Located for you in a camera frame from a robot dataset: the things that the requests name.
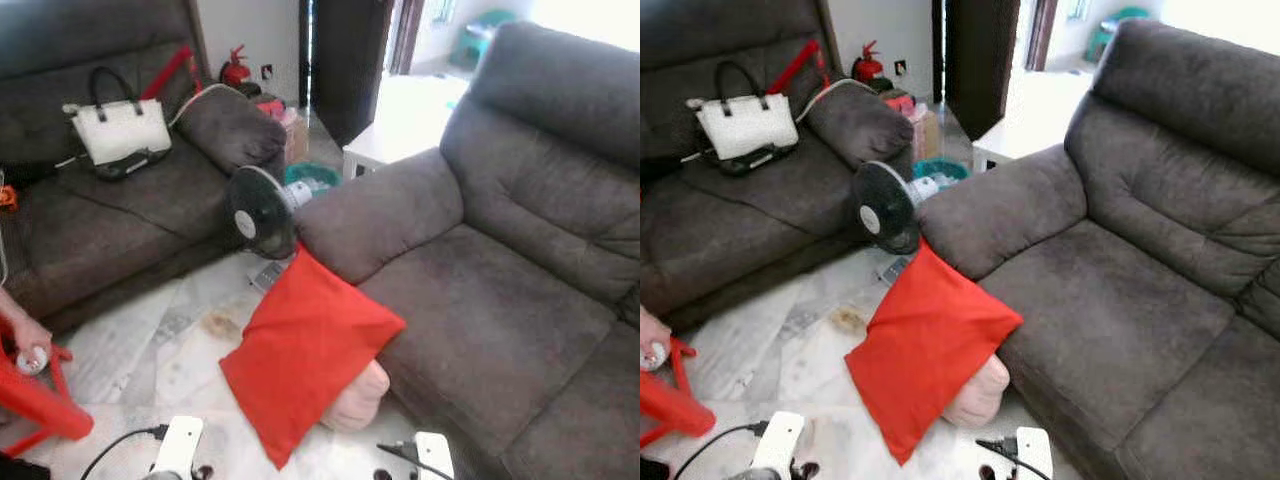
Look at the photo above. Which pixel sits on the person's hand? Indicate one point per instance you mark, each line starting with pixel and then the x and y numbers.
pixel 652 335
pixel 20 330

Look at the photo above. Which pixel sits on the small white round object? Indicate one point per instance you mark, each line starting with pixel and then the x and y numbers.
pixel 657 355
pixel 32 360

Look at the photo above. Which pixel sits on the red pillow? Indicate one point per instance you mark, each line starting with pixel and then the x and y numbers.
pixel 925 345
pixel 300 350

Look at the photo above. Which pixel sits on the grey-brown sofa with handbag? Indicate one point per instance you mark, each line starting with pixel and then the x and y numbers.
pixel 120 210
pixel 760 215

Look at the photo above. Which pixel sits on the grey-brown two-seat sofa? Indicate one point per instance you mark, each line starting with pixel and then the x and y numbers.
pixel 1100 320
pixel 480 320

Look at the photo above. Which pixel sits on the black floor fan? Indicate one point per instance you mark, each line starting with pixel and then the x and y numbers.
pixel 255 215
pixel 882 210

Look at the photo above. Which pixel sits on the small orange item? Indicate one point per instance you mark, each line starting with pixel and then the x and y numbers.
pixel 8 196

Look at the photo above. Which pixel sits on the pink round cushion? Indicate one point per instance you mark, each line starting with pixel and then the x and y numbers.
pixel 985 395
pixel 360 400

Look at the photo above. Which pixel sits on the white low table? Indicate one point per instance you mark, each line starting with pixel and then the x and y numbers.
pixel 1030 120
pixel 400 130

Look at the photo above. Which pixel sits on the red fire extinguisher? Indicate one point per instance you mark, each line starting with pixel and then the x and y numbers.
pixel 868 68
pixel 235 72

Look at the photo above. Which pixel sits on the teal plastic basin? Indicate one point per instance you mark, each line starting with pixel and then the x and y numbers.
pixel 950 168
pixel 318 175

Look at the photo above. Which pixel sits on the cardboard box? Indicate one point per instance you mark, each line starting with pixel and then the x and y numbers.
pixel 295 135
pixel 925 130

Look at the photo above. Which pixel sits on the green plastic chair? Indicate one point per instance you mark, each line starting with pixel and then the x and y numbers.
pixel 490 35
pixel 1120 25

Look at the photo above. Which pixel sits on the dark wooden door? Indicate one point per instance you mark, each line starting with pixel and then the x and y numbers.
pixel 985 60
pixel 345 60

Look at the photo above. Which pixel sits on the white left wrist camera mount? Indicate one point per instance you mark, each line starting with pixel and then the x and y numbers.
pixel 780 445
pixel 178 445

